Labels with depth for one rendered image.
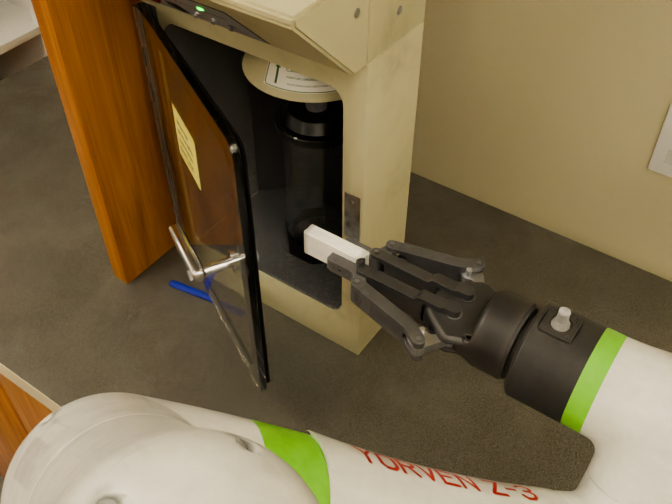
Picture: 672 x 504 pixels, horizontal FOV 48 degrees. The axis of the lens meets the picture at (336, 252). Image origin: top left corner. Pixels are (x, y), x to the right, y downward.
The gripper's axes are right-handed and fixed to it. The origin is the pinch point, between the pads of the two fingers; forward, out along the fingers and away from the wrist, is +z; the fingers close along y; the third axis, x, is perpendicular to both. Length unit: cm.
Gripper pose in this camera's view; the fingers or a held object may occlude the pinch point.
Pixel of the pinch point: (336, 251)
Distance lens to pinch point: 75.7
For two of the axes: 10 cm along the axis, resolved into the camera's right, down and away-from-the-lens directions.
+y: -5.7, 5.7, -5.9
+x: -0.1, 7.1, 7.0
